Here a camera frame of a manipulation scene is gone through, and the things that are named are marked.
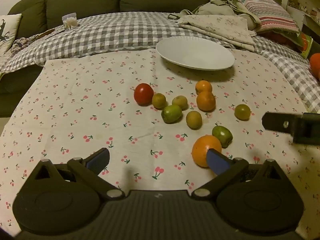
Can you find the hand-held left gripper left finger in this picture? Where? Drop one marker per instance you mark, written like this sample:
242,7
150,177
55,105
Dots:
98,159

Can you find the orange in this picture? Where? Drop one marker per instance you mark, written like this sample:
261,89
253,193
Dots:
203,150
205,101
203,86

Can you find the grey checked blanket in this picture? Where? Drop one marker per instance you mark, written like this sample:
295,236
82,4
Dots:
112,32

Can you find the white embroidered pillow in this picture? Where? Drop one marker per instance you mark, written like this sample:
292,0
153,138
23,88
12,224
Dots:
6,31

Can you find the red tomato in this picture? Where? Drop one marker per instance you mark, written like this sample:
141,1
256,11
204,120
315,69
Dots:
143,94

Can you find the white ribbed plate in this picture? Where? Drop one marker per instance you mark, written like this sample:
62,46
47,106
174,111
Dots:
197,52

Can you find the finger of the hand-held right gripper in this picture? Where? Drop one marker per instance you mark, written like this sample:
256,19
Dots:
276,123

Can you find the orange round object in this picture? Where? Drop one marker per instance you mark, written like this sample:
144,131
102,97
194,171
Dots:
315,65

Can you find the striped patterned pillow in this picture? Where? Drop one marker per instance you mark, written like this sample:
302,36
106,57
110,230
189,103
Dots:
267,10

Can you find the patchwork floral cloth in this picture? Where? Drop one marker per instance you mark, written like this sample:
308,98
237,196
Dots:
23,42

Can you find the cherry print cloth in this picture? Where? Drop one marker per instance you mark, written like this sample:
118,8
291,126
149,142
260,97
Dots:
75,120

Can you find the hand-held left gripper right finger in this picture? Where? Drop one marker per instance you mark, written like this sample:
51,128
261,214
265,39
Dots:
217,162

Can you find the small toothpick box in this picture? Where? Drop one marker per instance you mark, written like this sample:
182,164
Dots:
70,21

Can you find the beige fabric bag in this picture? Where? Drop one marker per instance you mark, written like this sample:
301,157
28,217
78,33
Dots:
220,8

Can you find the red cushion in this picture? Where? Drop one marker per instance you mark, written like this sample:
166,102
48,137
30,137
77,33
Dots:
280,38

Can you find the colourful picture book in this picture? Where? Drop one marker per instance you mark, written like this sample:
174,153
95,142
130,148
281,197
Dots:
305,43

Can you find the folded floral cloth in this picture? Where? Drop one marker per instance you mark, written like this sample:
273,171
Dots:
220,27

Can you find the brown stick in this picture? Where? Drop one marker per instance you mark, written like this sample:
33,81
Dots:
46,33

